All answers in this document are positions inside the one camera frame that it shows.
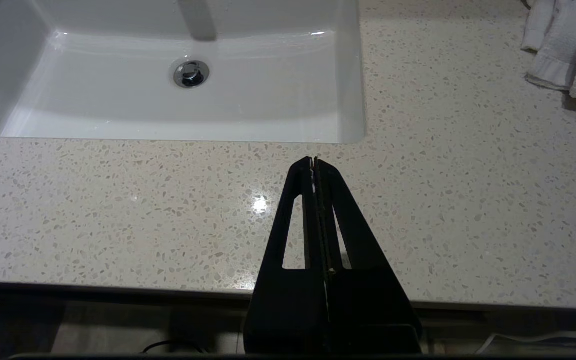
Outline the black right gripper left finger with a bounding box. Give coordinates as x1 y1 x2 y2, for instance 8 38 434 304
243 156 330 355

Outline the thin black floor cable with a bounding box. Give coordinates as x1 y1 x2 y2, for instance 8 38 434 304
142 340 205 355

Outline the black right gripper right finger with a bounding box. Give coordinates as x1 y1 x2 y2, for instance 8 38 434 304
315 158 424 355

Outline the white cable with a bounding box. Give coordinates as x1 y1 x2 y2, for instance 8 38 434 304
475 327 576 354

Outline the white crumpled towel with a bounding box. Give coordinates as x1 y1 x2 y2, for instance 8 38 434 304
520 0 576 115

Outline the chrome sink drain stopper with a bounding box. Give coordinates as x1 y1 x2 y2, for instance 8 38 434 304
173 59 211 90

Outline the white rectangular sink basin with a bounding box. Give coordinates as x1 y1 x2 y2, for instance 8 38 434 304
0 0 367 145

